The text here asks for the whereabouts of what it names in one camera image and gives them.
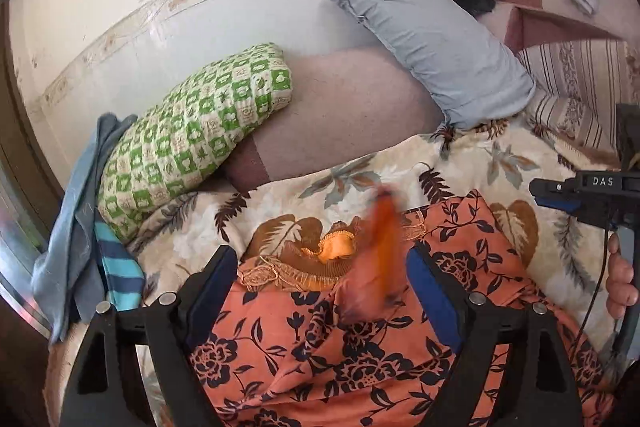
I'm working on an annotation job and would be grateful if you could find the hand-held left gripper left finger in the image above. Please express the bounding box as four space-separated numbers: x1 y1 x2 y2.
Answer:
64 245 239 427

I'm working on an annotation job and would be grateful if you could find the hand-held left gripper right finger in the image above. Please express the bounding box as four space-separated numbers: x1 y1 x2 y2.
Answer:
406 239 584 427

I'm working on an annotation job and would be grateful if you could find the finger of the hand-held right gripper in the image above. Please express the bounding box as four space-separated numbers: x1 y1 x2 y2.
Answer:
529 179 584 214

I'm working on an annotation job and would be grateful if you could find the orange floral garment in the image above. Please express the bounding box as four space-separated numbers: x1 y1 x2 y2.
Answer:
187 188 618 427

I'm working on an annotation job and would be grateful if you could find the person's right hand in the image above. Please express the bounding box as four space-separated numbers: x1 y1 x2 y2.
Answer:
606 233 637 324

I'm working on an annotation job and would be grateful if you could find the leaf print fleece blanket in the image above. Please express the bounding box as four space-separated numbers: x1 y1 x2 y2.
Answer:
45 117 626 427

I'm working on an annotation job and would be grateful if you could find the teal striped cloth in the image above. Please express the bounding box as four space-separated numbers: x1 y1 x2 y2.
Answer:
95 222 146 313

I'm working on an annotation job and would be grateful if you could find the striped cushion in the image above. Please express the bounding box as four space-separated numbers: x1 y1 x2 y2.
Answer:
517 38 640 158

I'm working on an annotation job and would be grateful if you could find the green checkered pillow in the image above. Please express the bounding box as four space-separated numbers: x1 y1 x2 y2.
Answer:
97 43 294 244

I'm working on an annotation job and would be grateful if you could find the blue cloth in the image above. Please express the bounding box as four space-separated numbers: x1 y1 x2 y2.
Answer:
32 114 139 344

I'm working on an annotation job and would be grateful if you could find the grey-blue pillow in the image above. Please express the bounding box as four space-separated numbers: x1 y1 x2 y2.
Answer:
325 0 537 130

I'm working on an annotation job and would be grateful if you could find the pink quilted bolster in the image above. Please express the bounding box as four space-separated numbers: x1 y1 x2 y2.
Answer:
222 47 446 190

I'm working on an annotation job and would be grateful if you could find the black cable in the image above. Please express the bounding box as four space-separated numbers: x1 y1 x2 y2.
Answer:
570 227 615 360

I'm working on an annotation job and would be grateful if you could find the wooden door frame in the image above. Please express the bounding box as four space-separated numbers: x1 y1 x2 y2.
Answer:
0 2 67 344

